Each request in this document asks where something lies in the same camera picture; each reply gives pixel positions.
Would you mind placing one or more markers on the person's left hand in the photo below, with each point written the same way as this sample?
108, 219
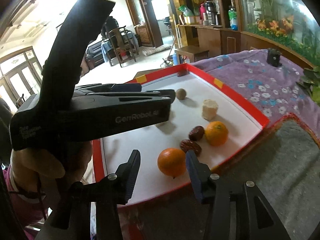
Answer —
46, 165

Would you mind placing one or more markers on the black thermos jug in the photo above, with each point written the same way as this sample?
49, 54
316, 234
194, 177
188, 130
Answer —
211, 12

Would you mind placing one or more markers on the brown round fruit in tray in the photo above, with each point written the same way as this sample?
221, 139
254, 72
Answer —
181, 94

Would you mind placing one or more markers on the black cylindrical holder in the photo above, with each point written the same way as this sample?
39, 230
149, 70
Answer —
273, 57

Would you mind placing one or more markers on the red white tray box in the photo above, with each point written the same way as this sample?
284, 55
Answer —
243, 120

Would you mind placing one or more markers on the wooden stool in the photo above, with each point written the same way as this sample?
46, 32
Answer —
193, 53

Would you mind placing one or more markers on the orange fruit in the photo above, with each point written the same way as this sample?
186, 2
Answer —
216, 133
171, 162

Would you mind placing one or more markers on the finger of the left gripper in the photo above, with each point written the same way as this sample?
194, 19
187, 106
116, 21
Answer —
168, 93
111, 87

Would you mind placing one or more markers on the green plastic bottle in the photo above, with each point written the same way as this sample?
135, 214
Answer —
233, 18

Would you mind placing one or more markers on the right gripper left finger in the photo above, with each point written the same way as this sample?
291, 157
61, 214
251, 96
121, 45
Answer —
115, 189

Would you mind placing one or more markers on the white banana chunk in tray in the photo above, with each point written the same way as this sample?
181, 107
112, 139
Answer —
209, 109

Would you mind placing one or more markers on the wooden chair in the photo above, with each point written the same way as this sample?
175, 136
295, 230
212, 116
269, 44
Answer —
121, 44

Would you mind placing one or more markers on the grey felt mat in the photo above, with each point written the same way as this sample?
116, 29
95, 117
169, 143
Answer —
269, 191

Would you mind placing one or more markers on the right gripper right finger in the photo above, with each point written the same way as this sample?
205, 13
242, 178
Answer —
200, 177

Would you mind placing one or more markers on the purple floral tablecloth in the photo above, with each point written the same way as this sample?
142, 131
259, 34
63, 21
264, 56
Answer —
273, 90

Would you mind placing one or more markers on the green leafy vegetable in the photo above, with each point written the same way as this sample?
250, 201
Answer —
310, 83

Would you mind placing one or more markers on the red date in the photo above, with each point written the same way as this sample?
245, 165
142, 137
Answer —
189, 145
196, 133

